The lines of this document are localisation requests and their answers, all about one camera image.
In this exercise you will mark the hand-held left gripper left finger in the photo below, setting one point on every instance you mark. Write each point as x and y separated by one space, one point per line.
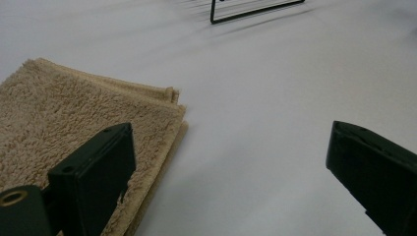
91 170

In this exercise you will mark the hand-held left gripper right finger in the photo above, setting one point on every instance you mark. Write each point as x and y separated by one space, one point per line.
377 173

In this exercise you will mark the beige terry towel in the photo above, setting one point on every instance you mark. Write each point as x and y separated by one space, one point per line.
65 108

